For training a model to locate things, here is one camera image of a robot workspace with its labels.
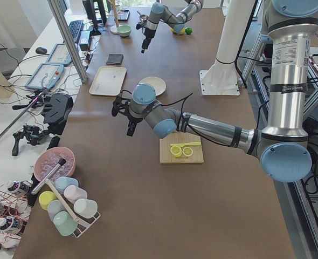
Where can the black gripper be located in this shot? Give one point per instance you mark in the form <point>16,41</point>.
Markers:
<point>149,33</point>
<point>133,120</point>

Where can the cream round plate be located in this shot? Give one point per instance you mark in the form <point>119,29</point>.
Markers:
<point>157,83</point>

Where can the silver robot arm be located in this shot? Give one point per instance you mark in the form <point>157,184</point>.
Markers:
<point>161,13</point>
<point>281,146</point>

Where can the cream rabbit tray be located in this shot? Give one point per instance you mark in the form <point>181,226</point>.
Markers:
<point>108,81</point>

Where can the green bowl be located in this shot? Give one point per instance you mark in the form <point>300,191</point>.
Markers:
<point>124,30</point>

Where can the metal scoop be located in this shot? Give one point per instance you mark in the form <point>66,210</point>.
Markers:
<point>142,17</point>

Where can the round wooden stand base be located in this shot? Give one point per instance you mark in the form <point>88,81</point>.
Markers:
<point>114,29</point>

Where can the grey folded cloth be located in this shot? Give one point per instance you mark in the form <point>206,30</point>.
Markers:
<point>114,59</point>

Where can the yellow lemon near lime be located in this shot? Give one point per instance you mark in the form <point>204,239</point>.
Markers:
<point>179,31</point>

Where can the green lime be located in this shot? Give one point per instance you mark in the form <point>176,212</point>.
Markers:
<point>188,30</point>

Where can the lemon slice small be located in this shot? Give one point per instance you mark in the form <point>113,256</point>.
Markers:
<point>176,151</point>

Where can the wooden cutting board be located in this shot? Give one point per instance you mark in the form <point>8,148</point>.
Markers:
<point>181,147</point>

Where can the lemon slice large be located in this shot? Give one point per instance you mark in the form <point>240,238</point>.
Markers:
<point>187,151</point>

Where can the yellow plastic knife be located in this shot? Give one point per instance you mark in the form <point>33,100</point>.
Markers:
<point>196,143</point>

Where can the black keyboard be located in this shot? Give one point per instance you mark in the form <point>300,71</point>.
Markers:
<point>75,28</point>

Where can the metal tongs in ice bowl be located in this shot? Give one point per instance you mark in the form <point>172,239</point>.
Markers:
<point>47,177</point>

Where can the teach pendant far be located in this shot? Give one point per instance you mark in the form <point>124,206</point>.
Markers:
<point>60,55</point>

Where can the teach pendant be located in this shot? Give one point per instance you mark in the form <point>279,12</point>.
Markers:
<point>60,55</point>
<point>45,76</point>

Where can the pink plastic cup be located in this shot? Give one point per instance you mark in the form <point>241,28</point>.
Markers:
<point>72,193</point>

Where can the blue plastic cup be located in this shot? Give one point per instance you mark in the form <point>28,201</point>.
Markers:
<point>63,182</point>

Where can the pink ice bowl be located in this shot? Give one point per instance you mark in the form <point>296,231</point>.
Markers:
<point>50,158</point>

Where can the white plastic cup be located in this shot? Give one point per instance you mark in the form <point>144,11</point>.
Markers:
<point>86,208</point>

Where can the teach pendant near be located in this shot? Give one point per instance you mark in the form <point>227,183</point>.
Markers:
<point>45,76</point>

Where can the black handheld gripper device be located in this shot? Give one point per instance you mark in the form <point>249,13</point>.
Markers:
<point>33,134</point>

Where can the black computer mouse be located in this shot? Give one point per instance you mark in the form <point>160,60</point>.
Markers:
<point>41,50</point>

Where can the grey plastic cup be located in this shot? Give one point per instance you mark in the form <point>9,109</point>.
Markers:
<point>53,208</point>

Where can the yellow plastic cup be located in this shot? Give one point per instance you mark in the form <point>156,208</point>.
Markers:
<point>46,198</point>

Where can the mint green plastic cup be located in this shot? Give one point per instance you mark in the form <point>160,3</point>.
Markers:
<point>64,223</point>

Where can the aluminium frame post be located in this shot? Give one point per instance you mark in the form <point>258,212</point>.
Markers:
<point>67,37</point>

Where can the black perforated bracket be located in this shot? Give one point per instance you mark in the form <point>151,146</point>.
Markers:
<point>56,111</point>

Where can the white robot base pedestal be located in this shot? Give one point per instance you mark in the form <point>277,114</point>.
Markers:
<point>221,77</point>

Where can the white wire cup rack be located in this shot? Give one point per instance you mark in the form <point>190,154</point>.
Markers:
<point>83,223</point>

